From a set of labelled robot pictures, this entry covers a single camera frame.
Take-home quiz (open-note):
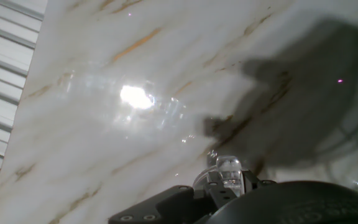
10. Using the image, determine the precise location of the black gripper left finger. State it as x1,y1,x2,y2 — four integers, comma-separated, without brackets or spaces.
108,170,239,224

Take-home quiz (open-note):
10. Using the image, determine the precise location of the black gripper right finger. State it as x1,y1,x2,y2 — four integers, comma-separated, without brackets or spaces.
242,170,276,191

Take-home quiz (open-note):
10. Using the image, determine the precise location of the clear glass mug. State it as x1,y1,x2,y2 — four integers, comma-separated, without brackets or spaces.
193,155,246,198

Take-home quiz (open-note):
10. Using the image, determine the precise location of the marble pattern board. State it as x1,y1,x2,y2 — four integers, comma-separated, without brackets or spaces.
0,0,358,224

